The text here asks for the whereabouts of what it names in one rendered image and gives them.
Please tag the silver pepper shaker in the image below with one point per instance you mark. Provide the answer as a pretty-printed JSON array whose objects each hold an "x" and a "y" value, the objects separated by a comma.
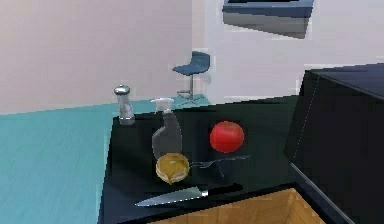
[{"x": 125, "y": 106}]

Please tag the black kitchen counter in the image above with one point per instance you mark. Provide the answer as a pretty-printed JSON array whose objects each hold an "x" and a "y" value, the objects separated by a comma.
[{"x": 140, "y": 173}]

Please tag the round brown bread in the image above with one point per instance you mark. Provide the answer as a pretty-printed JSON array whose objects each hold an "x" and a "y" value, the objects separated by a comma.
[{"x": 172, "y": 167}]

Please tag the black fridge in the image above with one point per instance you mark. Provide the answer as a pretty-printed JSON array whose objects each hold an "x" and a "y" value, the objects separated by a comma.
[{"x": 343, "y": 133}]

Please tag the grey spray bottle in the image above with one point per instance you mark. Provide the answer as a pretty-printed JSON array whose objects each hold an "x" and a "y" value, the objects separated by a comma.
[{"x": 167, "y": 133}]

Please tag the dark metal fork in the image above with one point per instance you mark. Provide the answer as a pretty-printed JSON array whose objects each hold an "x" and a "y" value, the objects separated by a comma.
[{"x": 213, "y": 162}]

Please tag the red tomato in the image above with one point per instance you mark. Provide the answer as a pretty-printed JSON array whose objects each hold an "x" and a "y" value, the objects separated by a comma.
[{"x": 226, "y": 136}]

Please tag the blue swivel stool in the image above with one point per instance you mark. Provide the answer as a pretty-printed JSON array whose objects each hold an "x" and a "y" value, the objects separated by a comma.
[{"x": 194, "y": 66}]

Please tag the framed wall picture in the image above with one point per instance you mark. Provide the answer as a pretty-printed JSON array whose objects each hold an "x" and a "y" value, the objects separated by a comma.
[{"x": 268, "y": 16}]

